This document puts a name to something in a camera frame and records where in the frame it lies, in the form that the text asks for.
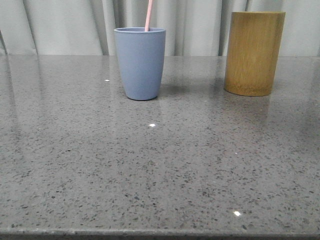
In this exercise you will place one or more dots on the bamboo cylinder holder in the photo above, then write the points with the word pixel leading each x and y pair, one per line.
pixel 252 53

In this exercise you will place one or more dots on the blue plastic cup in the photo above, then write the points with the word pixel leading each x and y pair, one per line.
pixel 140 57

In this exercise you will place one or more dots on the pink chopstick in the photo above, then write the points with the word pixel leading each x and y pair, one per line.
pixel 148 16

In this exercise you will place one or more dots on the grey curtain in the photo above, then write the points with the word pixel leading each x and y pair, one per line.
pixel 193 27

